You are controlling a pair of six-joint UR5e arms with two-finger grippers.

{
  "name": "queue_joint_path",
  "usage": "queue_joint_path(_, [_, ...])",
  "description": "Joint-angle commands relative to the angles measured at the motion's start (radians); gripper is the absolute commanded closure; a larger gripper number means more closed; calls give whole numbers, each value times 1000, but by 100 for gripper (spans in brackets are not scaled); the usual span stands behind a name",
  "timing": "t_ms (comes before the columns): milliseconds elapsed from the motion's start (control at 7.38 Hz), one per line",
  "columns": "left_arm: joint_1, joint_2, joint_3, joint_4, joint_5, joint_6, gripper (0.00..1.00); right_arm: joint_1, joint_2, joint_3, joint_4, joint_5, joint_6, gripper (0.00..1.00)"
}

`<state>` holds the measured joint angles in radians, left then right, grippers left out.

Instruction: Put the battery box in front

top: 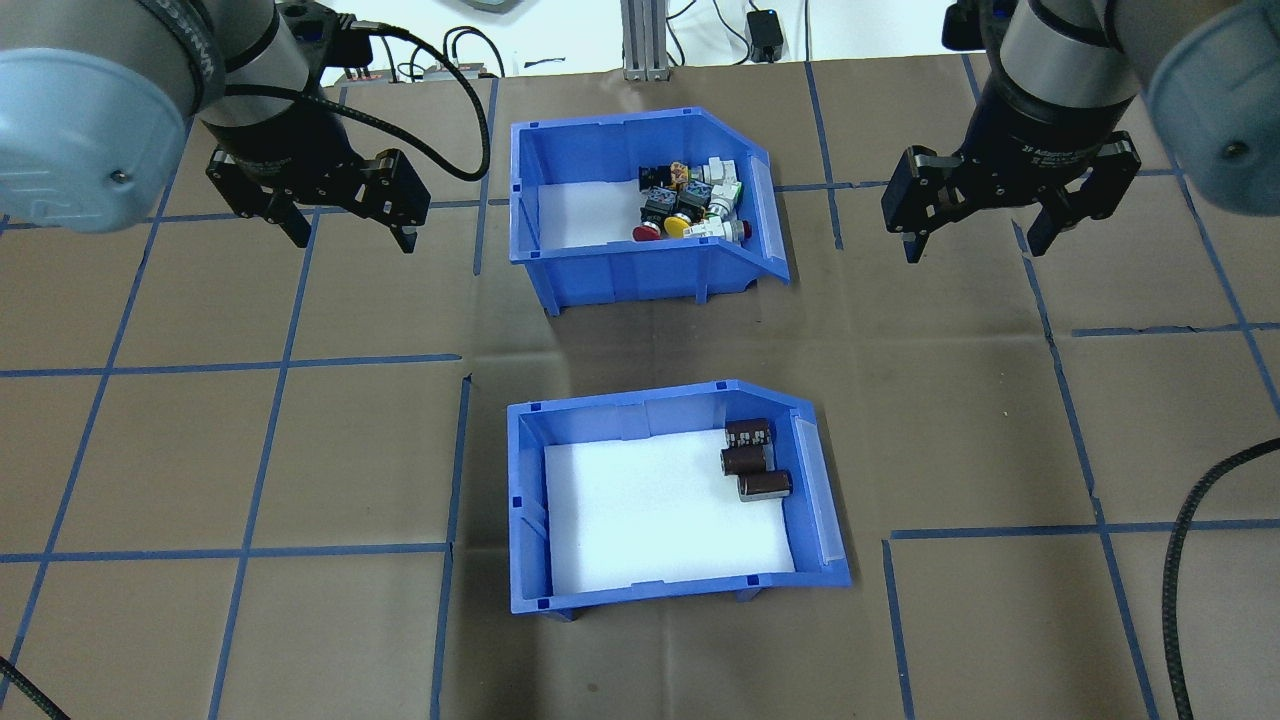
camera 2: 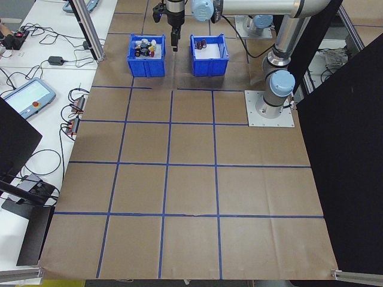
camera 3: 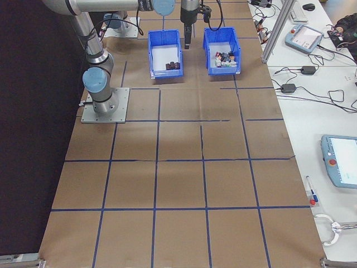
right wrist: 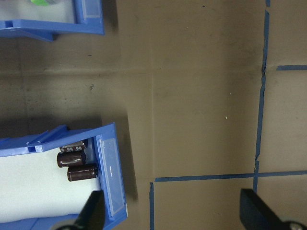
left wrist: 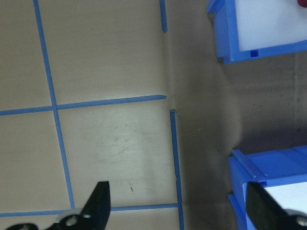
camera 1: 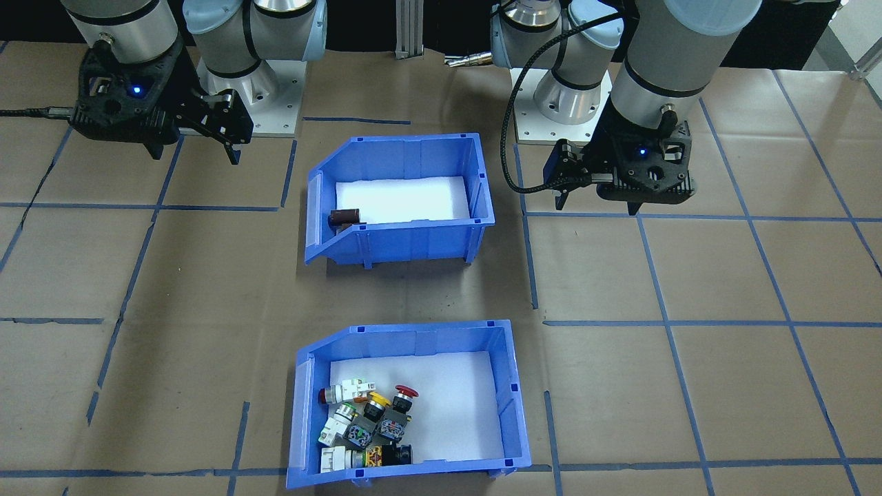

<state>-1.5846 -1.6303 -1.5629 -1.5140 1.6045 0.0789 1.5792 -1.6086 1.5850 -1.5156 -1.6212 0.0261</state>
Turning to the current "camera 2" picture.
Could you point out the white side table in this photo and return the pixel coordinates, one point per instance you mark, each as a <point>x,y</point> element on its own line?
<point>83,79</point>

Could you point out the blue plastic button bin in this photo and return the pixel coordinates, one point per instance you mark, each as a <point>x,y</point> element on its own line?
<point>146,67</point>

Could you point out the black flat panel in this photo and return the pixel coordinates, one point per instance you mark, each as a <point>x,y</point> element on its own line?
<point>33,239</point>

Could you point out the aluminium profile post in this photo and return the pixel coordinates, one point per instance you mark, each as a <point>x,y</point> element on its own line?
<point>89,30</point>

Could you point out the blue grey teach pendant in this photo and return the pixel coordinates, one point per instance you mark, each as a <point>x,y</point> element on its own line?
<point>28,97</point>
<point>80,4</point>

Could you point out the black box with red light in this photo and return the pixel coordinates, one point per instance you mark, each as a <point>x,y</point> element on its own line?
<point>18,39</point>

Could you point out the black monitor stand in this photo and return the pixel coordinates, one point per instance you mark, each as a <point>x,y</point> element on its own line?
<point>27,195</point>

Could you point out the blue plastic battery bin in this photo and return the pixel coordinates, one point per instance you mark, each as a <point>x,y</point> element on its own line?
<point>209,67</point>

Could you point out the metal V-shaped frame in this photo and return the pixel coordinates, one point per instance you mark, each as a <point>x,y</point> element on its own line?
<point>356,34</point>

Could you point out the white red push button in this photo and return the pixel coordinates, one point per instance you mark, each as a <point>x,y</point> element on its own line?
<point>144,41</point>

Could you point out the aluminium frame bar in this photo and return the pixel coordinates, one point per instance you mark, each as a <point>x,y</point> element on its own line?
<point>21,274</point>
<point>359,275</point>

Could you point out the grey black switch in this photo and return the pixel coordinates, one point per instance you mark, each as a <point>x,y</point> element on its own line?
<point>145,51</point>

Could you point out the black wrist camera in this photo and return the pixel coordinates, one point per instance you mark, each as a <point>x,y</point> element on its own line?
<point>157,13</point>

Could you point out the black monitor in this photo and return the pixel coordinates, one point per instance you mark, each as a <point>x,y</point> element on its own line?
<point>15,140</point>

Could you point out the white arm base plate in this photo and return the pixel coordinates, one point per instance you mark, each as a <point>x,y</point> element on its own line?
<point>240,30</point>
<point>254,119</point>

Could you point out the black orange usb device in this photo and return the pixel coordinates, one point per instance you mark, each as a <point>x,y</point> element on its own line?
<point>73,125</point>
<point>78,104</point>

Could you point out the black frame cover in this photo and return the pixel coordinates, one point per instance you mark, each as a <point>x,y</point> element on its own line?
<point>353,149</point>

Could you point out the crumpled grey cloth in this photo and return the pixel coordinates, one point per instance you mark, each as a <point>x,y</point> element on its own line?
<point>332,56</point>

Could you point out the black power adapter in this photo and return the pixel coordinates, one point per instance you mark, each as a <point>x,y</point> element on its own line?
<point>86,45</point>
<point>57,60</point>

